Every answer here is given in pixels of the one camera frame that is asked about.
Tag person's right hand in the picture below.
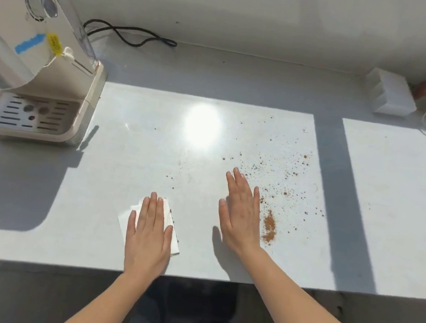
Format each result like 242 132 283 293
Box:
211 165 272 260

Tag person's left hand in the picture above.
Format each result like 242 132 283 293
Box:
120 189 180 282

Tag white tissue sheet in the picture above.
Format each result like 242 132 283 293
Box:
113 191 187 258

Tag coffee grounds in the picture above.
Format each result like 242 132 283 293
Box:
160 103 339 254

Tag person's left forearm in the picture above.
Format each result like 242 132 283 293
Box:
56 263 160 323

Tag person's right forearm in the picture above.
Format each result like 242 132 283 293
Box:
231 244 418 323

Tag white countertop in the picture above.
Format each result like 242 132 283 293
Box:
0 17 426 323

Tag black trash bin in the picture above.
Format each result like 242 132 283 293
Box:
147 273 240 323

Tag white plastic organizer box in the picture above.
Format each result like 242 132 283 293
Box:
360 65 423 119

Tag yellow hang tag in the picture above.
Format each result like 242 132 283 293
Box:
44 32 66 58

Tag small red brown jar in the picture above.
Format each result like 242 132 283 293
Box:
410 79 426 102

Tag cream steel coffee machine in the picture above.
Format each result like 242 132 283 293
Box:
0 0 119 151

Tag black power cable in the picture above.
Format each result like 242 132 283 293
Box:
81 17 180 53

